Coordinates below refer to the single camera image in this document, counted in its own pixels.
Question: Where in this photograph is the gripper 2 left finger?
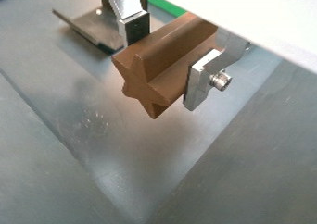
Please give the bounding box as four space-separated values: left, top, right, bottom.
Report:
109 0 150 46

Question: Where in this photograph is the gripper 2 silver right finger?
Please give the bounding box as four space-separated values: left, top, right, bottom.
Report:
184 28 249 111

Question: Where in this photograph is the brown star prism block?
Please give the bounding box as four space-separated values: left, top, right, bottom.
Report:
111 12 221 118

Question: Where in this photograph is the green shape sorter base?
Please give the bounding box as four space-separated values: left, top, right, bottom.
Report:
149 0 186 17

